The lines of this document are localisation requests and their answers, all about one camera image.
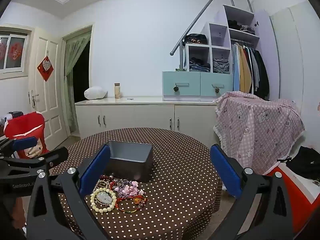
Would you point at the white panel door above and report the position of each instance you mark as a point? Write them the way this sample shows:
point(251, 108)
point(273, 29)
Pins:
point(53, 105)

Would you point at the grey metal box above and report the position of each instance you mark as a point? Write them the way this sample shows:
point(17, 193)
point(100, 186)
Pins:
point(130, 167)

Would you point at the grey metal handrail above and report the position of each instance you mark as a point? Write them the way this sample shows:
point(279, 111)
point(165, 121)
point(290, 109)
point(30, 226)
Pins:
point(200, 20)

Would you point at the white pillow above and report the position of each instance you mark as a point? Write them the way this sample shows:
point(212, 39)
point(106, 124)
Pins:
point(95, 93)

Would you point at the red window decal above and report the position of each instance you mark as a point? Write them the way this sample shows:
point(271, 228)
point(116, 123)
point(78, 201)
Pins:
point(1, 51)
point(16, 51)

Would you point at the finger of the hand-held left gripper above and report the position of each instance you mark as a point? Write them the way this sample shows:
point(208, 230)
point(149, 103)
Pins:
point(58, 153)
point(23, 142)

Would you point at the white framed window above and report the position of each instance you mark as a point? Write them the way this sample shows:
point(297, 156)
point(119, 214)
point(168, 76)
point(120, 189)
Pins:
point(7, 68)

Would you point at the pink printed blanket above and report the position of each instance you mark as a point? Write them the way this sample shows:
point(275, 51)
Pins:
point(257, 130)

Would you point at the dark folded clothes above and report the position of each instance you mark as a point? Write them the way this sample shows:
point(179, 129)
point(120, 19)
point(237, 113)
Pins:
point(198, 64)

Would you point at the black bag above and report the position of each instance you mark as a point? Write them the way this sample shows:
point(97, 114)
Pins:
point(305, 162)

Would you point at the white cubby shelf unit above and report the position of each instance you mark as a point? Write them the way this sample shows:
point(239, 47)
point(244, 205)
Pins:
point(217, 33)

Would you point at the beige jar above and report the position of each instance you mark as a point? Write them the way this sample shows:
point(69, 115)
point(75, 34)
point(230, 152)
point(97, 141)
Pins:
point(117, 90)

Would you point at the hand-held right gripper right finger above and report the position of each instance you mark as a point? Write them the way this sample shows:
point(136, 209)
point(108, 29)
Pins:
point(225, 170)

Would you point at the red and white object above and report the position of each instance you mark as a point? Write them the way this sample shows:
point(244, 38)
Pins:
point(300, 205)

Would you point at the red diamond door decoration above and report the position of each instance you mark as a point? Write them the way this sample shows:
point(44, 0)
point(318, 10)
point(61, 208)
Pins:
point(45, 67)

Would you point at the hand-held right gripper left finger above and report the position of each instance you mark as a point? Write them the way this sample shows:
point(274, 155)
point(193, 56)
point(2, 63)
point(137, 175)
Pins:
point(96, 167)

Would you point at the pile of dark clothes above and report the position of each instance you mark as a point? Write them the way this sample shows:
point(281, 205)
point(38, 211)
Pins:
point(240, 26)

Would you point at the pale jade pendant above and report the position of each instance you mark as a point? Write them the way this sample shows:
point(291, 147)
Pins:
point(105, 197)

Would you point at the grey folded clothes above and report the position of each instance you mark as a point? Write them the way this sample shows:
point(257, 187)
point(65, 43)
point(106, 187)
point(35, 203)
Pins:
point(221, 66)

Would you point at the row of hanging clothes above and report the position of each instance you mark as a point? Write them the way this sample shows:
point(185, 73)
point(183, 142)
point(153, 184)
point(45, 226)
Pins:
point(250, 67)

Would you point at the white low cabinet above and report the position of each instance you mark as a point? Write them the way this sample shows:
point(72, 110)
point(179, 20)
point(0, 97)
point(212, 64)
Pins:
point(150, 115)

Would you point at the lavender wardrobe door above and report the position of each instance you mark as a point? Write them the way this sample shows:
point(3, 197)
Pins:
point(265, 50)

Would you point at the brown polka dot tablecloth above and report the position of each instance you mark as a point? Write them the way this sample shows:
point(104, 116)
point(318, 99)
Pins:
point(175, 192)

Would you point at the black and white device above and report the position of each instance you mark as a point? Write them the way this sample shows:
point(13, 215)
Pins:
point(13, 115)

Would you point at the green curtain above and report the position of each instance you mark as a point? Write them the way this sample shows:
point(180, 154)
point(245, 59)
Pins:
point(71, 55)

